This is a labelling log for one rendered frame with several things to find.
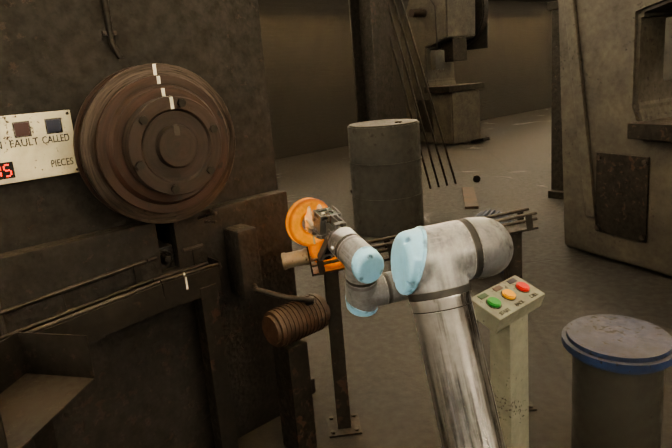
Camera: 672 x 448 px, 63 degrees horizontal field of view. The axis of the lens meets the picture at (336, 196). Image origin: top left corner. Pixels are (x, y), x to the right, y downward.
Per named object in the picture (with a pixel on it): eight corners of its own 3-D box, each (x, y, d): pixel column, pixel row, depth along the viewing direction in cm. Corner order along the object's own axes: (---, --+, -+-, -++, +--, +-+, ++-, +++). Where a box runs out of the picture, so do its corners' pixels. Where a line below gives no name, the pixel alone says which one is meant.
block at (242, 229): (229, 292, 194) (221, 227, 189) (248, 286, 199) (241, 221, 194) (245, 300, 186) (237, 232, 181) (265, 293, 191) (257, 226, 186)
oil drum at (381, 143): (339, 230, 466) (330, 124, 447) (388, 215, 503) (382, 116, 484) (390, 242, 421) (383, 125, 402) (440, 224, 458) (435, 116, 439)
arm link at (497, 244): (527, 200, 104) (413, 263, 168) (468, 212, 101) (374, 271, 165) (547, 260, 101) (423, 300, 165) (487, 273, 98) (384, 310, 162)
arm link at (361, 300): (389, 314, 158) (390, 279, 152) (351, 323, 155) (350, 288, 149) (377, 294, 165) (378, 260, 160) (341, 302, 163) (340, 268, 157)
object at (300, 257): (284, 266, 194) (280, 250, 192) (309, 261, 194) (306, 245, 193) (284, 272, 188) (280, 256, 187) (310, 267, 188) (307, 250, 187)
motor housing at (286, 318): (273, 446, 197) (257, 307, 186) (321, 419, 211) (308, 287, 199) (295, 464, 187) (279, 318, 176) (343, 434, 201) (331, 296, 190)
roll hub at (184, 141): (130, 202, 154) (114, 101, 148) (219, 183, 172) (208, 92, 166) (138, 204, 150) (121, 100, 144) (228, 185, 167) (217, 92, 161)
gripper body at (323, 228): (332, 204, 169) (352, 221, 160) (331, 228, 173) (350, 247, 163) (310, 208, 165) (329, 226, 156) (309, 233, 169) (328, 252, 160)
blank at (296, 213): (281, 203, 173) (285, 204, 170) (324, 192, 180) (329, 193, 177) (288, 250, 176) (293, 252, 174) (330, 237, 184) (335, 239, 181)
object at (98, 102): (90, 237, 158) (59, 69, 148) (233, 203, 187) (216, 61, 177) (97, 240, 153) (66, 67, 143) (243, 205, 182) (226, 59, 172)
